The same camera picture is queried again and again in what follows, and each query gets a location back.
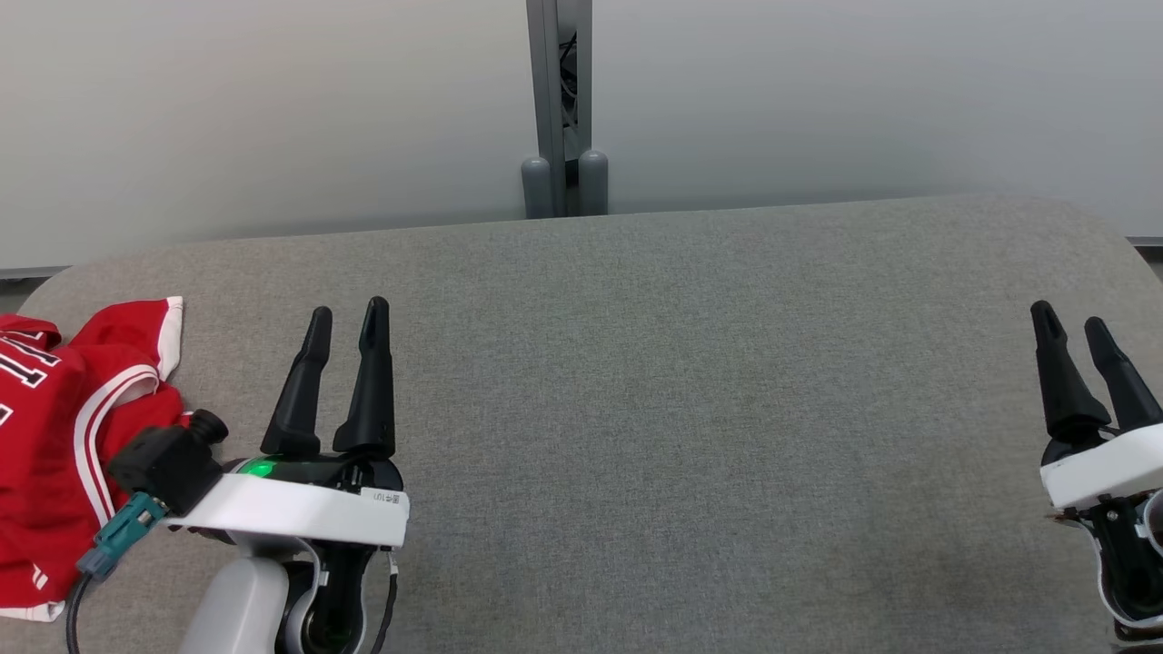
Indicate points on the grey cylindrical post cap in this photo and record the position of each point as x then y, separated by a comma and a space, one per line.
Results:
593, 182
536, 191

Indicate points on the grey metal partition post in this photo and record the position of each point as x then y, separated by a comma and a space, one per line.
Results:
548, 82

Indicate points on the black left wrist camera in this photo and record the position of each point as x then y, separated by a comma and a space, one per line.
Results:
168, 463

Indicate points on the red basketball jersey white trim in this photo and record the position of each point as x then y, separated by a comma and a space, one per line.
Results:
45, 454

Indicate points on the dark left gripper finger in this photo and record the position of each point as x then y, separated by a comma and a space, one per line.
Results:
298, 400
372, 400

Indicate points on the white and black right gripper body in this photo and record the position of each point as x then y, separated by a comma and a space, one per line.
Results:
1108, 468

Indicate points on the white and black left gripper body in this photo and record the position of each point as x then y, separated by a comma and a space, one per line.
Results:
300, 509

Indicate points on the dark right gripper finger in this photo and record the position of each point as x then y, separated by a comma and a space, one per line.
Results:
1063, 391
1127, 386

